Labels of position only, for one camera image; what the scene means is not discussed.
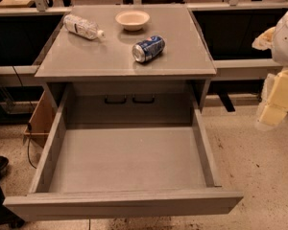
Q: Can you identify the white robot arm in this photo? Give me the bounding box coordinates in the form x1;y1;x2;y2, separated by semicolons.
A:
252;11;288;130

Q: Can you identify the clear plastic water bottle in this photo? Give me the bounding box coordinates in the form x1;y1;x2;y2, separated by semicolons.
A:
63;14;105;40

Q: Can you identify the black cable on floor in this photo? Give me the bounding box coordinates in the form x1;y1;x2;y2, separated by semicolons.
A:
11;65;38;170

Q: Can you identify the grey drawer cabinet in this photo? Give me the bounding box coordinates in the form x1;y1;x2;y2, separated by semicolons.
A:
34;4;218;113

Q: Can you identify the brown cardboard box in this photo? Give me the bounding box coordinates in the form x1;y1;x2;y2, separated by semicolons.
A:
24;92;55;148

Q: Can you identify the white paper bowl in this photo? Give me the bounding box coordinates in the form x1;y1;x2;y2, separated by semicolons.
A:
115;11;150;32

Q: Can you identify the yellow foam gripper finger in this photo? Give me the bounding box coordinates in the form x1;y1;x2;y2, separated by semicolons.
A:
255;68;288;131

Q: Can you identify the grey top drawer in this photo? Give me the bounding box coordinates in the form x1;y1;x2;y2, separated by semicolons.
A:
4;84;243;221

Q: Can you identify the blue soda can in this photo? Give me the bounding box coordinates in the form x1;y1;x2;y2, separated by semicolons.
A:
132;35;165;63

